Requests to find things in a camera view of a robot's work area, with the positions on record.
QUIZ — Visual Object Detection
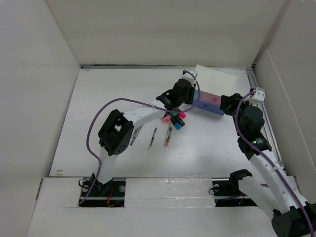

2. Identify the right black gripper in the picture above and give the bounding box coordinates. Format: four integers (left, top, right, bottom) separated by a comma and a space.
220, 92, 255, 137

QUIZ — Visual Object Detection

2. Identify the white drawer organizer cabinet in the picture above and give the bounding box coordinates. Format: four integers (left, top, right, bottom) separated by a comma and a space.
195, 65, 237, 96

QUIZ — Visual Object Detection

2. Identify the red clear pen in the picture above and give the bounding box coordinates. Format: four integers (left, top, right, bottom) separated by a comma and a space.
164, 124, 172, 151

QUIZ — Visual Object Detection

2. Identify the black refill pen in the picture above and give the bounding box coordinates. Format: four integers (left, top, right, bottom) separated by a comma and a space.
148, 127, 158, 149

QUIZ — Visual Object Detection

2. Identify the light blue drawer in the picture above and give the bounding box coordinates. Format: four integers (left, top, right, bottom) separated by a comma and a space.
192, 89, 202, 105

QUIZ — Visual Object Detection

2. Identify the pink drawer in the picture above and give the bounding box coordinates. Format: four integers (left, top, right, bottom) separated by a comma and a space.
200, 91, 221, 106

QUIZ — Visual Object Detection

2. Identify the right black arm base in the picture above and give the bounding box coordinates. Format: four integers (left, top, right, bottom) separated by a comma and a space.
208, 169, 257, 207

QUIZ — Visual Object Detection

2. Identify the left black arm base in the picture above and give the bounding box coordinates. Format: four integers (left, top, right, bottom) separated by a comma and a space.
79, 178, 126, 208

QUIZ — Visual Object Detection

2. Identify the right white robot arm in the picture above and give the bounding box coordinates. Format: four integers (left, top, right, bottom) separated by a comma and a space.
220, 91, 316, 237

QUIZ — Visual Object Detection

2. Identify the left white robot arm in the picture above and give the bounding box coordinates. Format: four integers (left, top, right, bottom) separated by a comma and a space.
86, 71, 200, 196

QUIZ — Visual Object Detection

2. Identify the purple blue lower drawer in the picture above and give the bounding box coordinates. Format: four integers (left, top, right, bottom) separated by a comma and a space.
195, 100, 224, 116

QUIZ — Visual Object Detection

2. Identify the pink cap black marker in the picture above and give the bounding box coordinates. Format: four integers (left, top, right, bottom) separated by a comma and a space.
179, 112, 186, 119

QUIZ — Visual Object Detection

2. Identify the green cap black marker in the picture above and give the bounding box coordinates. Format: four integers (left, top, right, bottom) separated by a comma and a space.
171, 113, 185, 126

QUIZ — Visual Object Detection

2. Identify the blue cap black marker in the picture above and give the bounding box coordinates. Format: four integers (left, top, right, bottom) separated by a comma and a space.
170, 117, 182, 130

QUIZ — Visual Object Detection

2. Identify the purple pen pair left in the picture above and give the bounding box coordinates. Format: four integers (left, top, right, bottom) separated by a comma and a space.
130, 125, 143, 146

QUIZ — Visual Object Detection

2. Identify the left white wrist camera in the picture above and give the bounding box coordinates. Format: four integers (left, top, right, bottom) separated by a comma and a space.
182, 70, 198, 84

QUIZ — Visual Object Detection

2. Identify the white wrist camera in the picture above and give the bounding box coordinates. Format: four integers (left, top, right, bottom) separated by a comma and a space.
182, 70, 198, 84
247, 87, 266, 105

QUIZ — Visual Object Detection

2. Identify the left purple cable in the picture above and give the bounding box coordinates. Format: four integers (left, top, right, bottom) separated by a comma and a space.
79, 71, 201, 205

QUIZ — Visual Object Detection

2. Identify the purple cable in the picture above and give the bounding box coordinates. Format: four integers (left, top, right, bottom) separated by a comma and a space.
79, 71, 201, 205
234, 90, 315, 237

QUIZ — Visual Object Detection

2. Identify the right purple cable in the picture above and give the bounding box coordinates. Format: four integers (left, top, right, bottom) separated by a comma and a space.
234, 90, 315, 237

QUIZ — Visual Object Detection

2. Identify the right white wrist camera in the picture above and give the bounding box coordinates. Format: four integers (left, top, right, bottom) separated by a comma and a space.
247, 87, 266, 105

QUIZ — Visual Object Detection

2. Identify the metal rail right edge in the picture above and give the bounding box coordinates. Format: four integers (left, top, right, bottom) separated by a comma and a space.
246, 68, 287, 174

